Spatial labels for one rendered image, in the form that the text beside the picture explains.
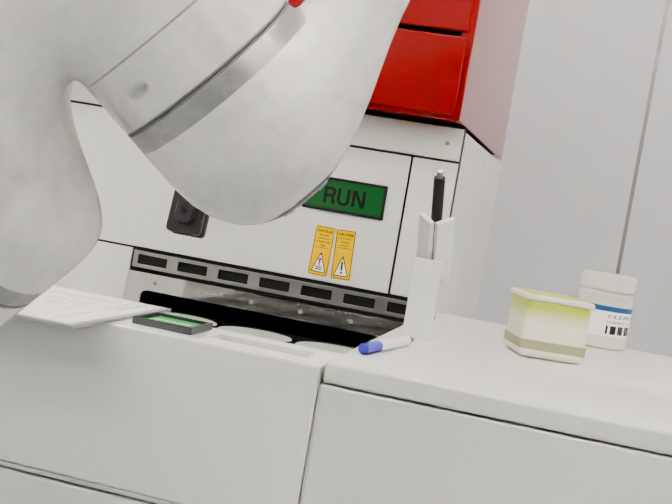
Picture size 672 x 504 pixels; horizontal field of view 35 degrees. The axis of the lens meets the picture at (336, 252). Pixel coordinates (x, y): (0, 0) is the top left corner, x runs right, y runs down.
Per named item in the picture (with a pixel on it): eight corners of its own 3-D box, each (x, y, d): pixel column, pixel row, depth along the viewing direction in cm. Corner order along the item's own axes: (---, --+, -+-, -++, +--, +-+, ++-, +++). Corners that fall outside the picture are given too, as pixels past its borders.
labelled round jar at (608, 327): (569, 338, 143) (582, 267, 143) (623, 348, 142) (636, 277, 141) (569, 343, 137) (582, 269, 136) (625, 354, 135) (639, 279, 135)
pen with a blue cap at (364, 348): (408, 333, 109) (358, 342, 96) (418, 335, 108) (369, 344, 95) (407, 343, 109) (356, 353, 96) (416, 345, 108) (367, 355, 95)
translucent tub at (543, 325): (500, 345, 121) (510, 285, 121) (564, 355, 122) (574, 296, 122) (516, 355, 114) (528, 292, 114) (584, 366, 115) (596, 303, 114)
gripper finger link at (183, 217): (185, 159, 96) (167, 231, 95) (173, 149, 93) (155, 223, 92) (218, 164, 96) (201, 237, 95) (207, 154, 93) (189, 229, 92)
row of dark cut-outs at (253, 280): (133, 265, 159) (136, 249, 159) (423, 321, 150) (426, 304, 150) (131, 265, 159) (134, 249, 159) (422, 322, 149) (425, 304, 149)
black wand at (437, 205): (445, 175, 110) (448, 168, 111) (432, 172, 110) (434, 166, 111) (433, 322, 122) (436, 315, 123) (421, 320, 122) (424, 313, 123)
